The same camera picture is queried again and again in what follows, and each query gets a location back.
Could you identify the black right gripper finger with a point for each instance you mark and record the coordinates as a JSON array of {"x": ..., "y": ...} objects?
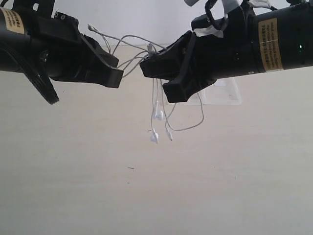
[
  {"x": 167, "y": 63},
  {"x": 181, "y": 89}
]

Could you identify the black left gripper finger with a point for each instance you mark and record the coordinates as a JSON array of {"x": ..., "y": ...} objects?
[{"x": 98, "y": 66}]

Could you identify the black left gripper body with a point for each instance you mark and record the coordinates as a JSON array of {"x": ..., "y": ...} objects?
[{"x": 66, "y": 54}]

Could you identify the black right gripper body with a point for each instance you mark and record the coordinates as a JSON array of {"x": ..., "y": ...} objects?
[{"x": 222, "y": 48}]

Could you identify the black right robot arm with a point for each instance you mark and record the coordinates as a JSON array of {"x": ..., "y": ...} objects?
[{"x": 285, "y": 35}]

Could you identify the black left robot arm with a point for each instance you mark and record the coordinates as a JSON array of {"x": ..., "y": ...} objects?
[{"x": 13, "y": 36}]

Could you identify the clear open plastic case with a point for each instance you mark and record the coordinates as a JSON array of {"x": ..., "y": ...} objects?
[{"x": 222, "y": 92}]

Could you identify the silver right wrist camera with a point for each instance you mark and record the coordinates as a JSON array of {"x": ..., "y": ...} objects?
[{"x": 191, "y": 2}]

